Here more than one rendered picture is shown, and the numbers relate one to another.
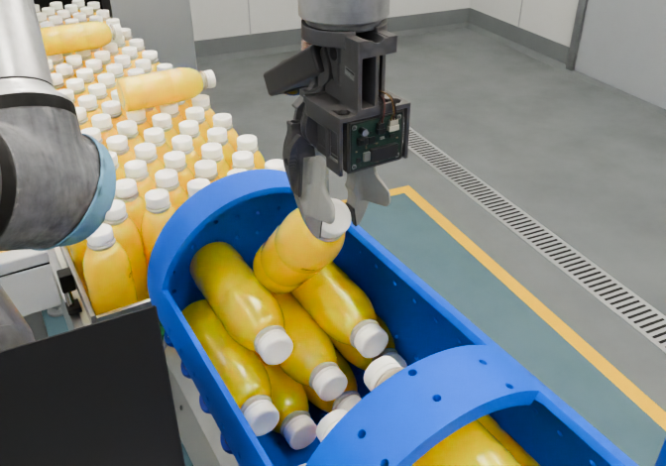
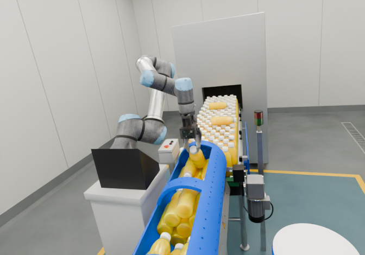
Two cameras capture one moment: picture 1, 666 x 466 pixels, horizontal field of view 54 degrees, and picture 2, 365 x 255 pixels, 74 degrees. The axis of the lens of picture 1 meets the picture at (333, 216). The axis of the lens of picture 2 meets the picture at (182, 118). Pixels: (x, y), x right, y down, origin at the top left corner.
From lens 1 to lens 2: 0.81 m
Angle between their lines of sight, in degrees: 43
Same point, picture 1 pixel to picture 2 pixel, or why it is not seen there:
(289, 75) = not seen: hidden behind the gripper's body
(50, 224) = (149, 139)
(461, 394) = (184, 183)
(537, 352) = not seen: outside the picture
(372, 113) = (186, 128)
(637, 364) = not seen: outside the picture
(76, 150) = (158, 128)
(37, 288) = (169, 157)
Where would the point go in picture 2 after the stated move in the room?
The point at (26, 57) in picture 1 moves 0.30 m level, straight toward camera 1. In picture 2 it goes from (156, 112) to (130, 132)
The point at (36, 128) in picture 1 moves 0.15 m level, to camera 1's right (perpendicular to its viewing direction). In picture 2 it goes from (151, 123) to (170, 127)
